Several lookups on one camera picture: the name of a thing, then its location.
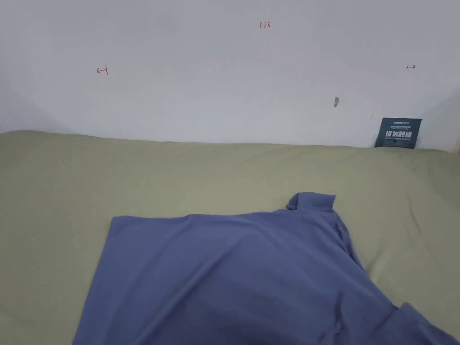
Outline blue shirt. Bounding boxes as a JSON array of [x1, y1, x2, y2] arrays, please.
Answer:
[[72, 192, 460, 345]]

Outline bed with pale green sheet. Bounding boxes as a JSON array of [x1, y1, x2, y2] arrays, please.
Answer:
[[0, 130, 460, 345]]

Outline dark blue sign card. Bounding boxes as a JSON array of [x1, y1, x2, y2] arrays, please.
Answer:
[[374, 117, 423, 150]]

